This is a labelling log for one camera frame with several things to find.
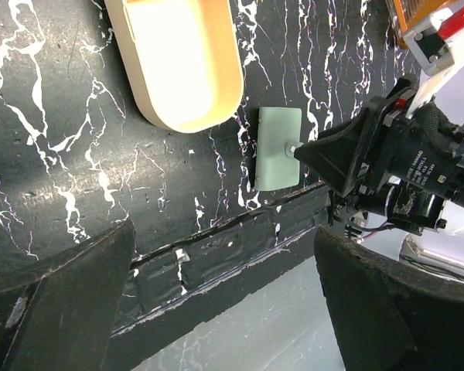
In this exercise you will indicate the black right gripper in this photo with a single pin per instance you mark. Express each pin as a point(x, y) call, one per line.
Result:
point(415, 159)

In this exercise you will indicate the beige oval tray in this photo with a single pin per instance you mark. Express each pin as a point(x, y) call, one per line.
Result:
point(181, 59)

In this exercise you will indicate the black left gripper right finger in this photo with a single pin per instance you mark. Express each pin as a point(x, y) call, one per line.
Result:
point(387, 315)

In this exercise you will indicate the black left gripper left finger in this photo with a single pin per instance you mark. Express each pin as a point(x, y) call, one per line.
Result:
point(58, 313)

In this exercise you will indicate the orange wooden shelf rack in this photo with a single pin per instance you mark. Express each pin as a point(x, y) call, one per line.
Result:
point(406, 13)

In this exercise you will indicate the green card holder wallet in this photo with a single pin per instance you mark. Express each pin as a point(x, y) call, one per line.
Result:
point(279, 130)

